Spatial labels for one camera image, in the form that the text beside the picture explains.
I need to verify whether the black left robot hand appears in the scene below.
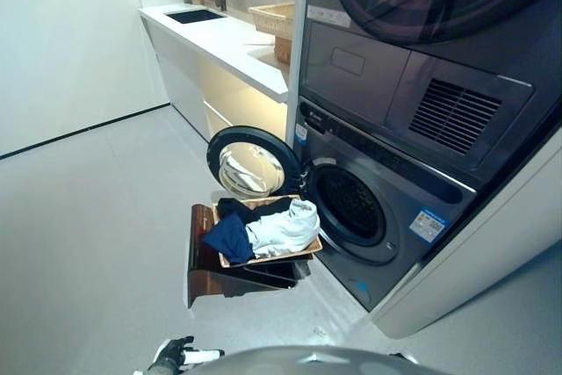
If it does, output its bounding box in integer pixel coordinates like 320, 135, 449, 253
148, 335, 225, 371

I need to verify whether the blue garment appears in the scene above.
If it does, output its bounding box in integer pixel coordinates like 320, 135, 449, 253
201, 212, 256, 264

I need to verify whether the white garment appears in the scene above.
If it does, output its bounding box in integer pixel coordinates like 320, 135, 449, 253
245, 198, 321, 257

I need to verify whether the grey front-load washing machine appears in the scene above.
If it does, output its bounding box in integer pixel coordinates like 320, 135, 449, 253
293, 96, 478, 313

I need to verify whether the brown acrylic stand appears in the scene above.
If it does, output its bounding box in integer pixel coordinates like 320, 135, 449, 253
183, 203, 311, 309

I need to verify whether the wicker laundry basket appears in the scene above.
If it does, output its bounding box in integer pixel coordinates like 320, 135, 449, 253
213, 193, 325, 269

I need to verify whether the black garment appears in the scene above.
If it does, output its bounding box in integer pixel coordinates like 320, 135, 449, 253
217, 198, 293, 222

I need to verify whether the grey robot torso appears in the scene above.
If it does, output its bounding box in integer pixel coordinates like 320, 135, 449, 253
210, 345, 453, 375

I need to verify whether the blue drain cover sticker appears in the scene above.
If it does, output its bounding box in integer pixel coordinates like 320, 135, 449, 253
350, 280, 374, 304

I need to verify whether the round glass washer door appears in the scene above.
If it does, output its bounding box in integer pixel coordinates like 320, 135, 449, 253
207, 124, 308, 198

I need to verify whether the blue white energy label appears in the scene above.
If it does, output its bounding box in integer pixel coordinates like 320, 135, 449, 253
409, 207, 447, 240

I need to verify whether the white counter cabinet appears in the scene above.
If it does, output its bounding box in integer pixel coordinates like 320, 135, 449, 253
138, 4, 295, 143

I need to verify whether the black sink basin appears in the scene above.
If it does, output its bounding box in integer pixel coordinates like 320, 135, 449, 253
164, 8, 227, 25

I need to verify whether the light woven tray basket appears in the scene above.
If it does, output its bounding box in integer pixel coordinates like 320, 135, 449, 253
248, 2, 296, 38

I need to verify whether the dark grey stacked dryer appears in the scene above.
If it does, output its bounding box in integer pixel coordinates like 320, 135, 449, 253
302, 0, 562, 183

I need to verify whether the white dryer label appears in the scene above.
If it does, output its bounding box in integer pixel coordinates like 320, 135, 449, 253
306, 4, 350, 27

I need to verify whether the black dryer vent grille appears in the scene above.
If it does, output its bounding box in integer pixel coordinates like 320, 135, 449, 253
407, 77, 504, 146

